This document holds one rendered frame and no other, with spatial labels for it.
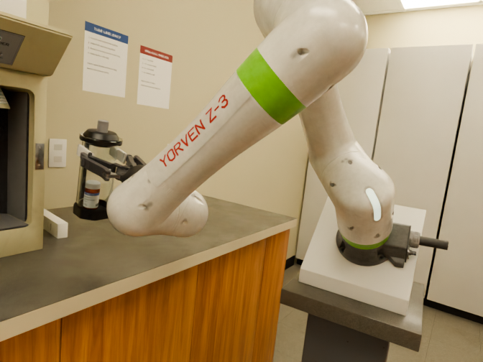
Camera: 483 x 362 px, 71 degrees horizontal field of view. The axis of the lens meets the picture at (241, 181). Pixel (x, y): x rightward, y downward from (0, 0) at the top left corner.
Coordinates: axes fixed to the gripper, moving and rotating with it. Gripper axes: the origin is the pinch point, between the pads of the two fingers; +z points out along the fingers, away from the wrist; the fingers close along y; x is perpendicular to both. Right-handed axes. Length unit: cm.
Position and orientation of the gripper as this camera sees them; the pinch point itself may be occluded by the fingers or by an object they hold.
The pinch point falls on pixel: (100, 152)
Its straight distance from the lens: 101.2
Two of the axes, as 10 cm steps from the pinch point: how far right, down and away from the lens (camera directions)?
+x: -3.0, 9.0, 3.1
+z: -7.4, -4.2, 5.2
